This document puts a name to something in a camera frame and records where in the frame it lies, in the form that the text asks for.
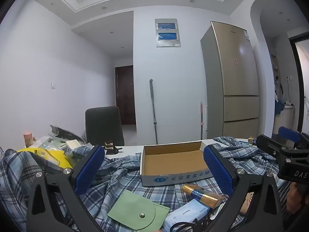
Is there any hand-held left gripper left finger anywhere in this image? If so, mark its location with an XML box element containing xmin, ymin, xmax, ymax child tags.
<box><xmin>26</xmin><ymin>145</ymin><xmax>107</xmax><ymax>232</ymax></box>

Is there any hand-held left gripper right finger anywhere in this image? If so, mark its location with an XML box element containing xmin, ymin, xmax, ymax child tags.
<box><xmin>203</xmin><ymin>144</ymin><xmax>283</xmax><ymax>232</ymax></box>

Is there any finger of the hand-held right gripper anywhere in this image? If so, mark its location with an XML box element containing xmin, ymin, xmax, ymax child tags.
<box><xmin>278</xmin><ymin>126</ymin><xmax>309</xmax><ymax>149</ymax></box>
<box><xmin>256</xmin><ymin>135</ymin><xmax>291</xmax><ymax>166</ymax></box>

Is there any round beige disc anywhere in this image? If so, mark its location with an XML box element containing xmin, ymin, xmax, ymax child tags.
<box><xmin>239</xmin><ymin>192</ymin><xmax>255</xmax><ymax>214</ymax></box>

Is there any cardboard box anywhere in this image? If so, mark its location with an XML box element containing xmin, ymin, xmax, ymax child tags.
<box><xmin>140</xmin><ymin>140</ymin><xmax>215</xmax><ymax>186</ymax></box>

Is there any blue tissue pack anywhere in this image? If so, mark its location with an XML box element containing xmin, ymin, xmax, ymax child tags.
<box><xmin>161</xmin><ymin>199</ymin><xmax>209</xmax><ymax>231</ymax></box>

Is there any green felt pouch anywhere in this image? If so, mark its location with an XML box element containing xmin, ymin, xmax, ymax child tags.
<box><xmin>107</xmin><ymin>189</ymin><xmax>171</xmax><ymax>231</ymax></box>

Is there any black cable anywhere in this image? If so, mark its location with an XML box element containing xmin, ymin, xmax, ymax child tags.
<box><xmin>170</xmin><ymin>219</ymin><xmax>210</xmax><ymax>232</ymax></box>

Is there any person's right hand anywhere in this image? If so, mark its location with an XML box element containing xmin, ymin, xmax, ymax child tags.
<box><xmin>286</xmin><ymin>181</ymin><xmax>309</xmax><ymax>219</ymax></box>

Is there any blue hanging cloth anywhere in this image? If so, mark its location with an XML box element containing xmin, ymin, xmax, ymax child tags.
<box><xmin>275</xmin><ymin>90</ymin><xmax>285</xmax><ymax>115</ymax></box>

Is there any yellow plastic bag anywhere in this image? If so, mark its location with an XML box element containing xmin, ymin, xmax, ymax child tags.
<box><xmin>17</xmin><ymin>147</ymin><xmax>73</xmax><ymax>170</ymax></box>

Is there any blue plaid cloth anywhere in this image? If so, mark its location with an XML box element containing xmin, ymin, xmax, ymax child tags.
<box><xmin>0</xmin><ymin>136</ymin><xmax>294</xmax><ymax>232</ymax></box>

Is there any dark grey bag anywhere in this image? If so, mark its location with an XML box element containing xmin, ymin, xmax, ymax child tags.
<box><xmin>49</xmin><ymin>125</ymin><xmax>85</xmax><ymax>142</ymax></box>

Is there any dark grey chair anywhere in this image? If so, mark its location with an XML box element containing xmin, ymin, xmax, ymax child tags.
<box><xmin>85</xmin><ymin>106</ymin><xmax>125</xmax><ymax>147</ymax></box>

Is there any clear plastic bag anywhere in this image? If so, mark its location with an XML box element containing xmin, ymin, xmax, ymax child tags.
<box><xmin>36</xmin><ymin>136</ymin><xmax>65</xmax><ymax>150</ymax></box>

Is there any pink cup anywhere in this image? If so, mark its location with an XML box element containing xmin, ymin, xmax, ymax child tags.
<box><xmin>23</xmin><ymin>132</ymin><xmax>33</xmax><ymax>148</ymax></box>

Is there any gold refrigerator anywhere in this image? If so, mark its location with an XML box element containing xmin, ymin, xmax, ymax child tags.
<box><xmin>200</xmin><ymin>21</ymin><xmax>260</xmax><ymax>141</ymax></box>

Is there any dark brown door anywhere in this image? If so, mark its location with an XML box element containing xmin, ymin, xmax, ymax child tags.
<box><xmin>115</xmin><ymin>65</ymin><xmax>136</xmax><ymax>125</ymax></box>

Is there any grey electrical panel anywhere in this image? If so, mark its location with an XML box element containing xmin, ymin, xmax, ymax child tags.
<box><xmin>154</xmin><ymin>18</ymin><xmax>181</xmax><ymax>48</ymax></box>

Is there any pink handled broom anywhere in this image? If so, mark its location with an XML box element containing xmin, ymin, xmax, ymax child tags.
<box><xmin>199</xmin><ymin>101</ymin><xmax>204</xmax><ymax>141</ymax></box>

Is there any white wall shelf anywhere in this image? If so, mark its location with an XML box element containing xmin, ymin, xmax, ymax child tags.
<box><xmin>270</xmin><ymin>53</ymin><xmax>282</xmax><ymax>84</ymax></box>

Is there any grey mop handle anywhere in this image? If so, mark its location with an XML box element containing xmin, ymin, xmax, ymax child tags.
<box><xmin>149</xmin><ymin>79</ymin><xmax>159</xmax><ymax>145</ymax></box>

